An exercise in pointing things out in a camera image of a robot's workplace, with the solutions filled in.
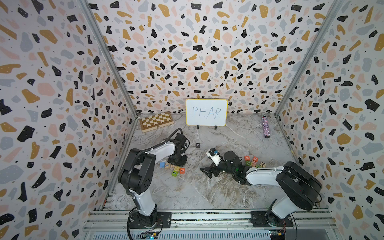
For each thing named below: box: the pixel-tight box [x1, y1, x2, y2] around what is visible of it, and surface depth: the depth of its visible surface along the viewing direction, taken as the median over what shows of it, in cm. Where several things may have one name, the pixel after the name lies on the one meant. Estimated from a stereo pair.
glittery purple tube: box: [261, 114, 271, 139], surface depth 115 cm
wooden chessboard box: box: [139, 111, 175, 133], surface depth 115 cm
